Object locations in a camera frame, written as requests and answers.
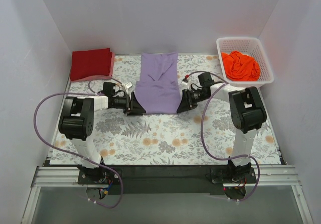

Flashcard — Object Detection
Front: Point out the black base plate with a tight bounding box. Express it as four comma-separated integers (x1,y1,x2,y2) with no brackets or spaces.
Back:
77,165,256,195

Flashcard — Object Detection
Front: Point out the purple cable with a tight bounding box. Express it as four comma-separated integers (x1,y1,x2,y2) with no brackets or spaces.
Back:
34,77,124,207
185,70,260,202

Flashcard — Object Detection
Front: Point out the white plastic basket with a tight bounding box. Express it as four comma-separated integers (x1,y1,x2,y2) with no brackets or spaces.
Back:
216,37,274,88

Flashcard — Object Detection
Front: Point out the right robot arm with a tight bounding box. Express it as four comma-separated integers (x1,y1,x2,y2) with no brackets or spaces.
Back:
177,71,267,183

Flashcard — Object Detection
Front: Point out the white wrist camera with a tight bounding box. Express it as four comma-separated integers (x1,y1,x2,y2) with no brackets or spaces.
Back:
182,75,189,85
122,82,133,94

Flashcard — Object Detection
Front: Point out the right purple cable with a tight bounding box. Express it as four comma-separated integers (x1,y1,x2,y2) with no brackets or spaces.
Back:
185,70,260,202

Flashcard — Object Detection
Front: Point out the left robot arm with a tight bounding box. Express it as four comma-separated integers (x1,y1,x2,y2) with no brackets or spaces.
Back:
58,82,146,184

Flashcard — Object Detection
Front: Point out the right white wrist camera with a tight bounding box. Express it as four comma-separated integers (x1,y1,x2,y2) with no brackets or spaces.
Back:
182,75,189,85

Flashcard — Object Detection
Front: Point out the folded red t shirt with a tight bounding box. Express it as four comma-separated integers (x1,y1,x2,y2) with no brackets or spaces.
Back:
70,48,113,81

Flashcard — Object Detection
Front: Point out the orange t shirt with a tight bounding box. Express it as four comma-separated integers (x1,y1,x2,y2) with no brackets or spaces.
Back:
221,51,260,81

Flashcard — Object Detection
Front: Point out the aluminium frame rail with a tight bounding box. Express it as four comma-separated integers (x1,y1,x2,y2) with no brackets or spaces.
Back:
22,165,313,223

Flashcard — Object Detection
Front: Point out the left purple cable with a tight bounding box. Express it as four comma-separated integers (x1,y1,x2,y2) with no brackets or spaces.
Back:
34,77,124,207

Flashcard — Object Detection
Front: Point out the purple t shirt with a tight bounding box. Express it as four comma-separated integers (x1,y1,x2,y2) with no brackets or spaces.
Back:
135,53,181,114

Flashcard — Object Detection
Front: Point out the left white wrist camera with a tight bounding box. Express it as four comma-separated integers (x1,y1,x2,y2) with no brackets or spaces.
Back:
122,82,133,94

